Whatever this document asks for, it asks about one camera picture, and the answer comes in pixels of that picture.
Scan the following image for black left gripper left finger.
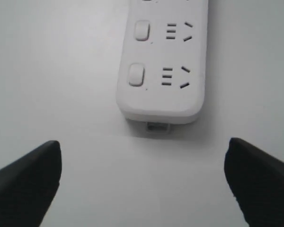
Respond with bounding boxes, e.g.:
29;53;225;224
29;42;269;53
0;140;62;227

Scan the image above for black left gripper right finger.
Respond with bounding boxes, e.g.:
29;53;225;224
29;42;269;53
224;138;284;227

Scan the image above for white five-outlet power strip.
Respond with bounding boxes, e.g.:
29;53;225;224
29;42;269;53
116;0;209;132

